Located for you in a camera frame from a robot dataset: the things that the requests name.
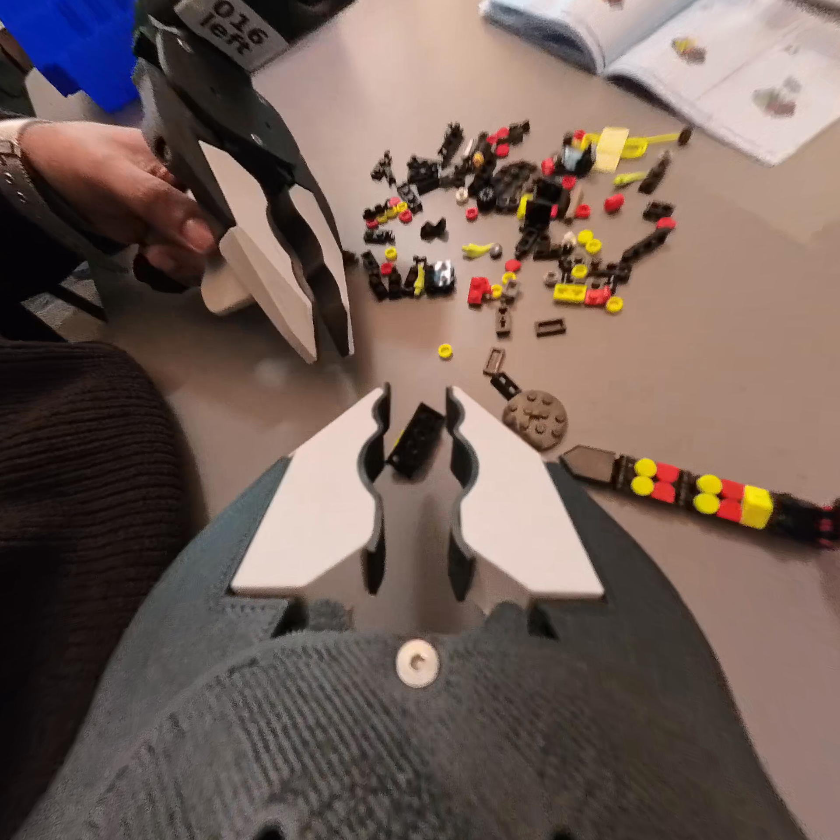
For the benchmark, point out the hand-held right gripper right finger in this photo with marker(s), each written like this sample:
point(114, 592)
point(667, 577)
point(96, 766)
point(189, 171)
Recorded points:
point(525, 525)

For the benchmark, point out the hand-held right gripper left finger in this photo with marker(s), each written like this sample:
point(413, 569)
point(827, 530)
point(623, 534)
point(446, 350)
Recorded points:
point(302, 525)

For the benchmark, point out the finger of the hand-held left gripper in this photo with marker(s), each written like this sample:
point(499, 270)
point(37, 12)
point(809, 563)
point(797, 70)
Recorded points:
point(321, 226)
point(262, 262)

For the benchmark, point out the dark lego plate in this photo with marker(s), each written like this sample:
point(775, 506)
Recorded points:
point(417, 439)

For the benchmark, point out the pile of lego pieces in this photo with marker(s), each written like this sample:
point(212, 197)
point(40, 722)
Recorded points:
point(512, 177)

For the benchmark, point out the black round lego plate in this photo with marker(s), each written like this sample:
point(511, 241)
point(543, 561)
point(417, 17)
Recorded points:
point(535, 420)

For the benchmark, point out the black red yellow lego assembly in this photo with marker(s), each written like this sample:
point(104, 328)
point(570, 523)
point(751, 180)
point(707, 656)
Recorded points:
point(656, 482)

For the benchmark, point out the person's left hand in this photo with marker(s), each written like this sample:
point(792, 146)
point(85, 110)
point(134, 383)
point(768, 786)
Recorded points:
point(98, 177)

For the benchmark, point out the tagged blue plastic bin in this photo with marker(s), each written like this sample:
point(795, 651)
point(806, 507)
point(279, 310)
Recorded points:
point(72, 46)

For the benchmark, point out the open instruction booklet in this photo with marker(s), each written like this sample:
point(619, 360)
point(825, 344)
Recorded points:
point(722, 72)

